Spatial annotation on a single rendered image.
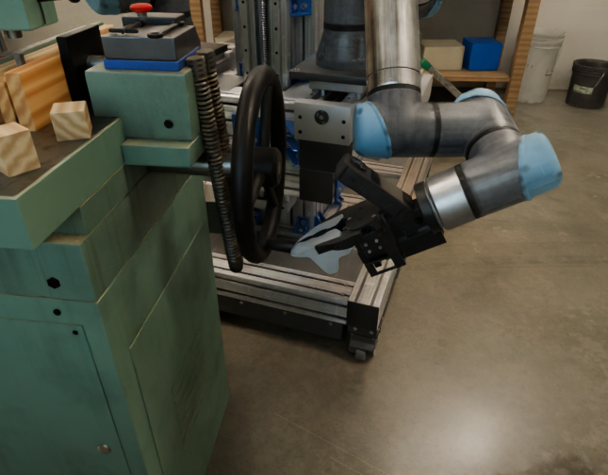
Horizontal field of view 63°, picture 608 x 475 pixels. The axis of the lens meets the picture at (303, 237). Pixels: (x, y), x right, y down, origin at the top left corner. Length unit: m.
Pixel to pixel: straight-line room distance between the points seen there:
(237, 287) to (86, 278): 0.89
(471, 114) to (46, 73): 0.55
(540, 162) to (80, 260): 0.56
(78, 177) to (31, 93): 0.13
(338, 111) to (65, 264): 0.69
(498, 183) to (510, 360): 1.08
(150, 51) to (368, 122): 0.29
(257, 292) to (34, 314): 0.85
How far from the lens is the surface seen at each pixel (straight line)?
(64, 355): 0.78
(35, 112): 0.71
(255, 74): 0.68
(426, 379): 1.53
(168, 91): 0.68
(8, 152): 0.58
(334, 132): 1.16
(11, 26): 0.79
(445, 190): 0.64
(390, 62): 0.71
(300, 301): 1.45
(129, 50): 0.70
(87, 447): 0.95
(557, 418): 1.56
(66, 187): 0.61
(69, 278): 0.68
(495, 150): 0.66
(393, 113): 0.68
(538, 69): 3.98
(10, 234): 0.57
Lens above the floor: 1.12
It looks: 33 degrees down
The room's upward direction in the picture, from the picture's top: straight up
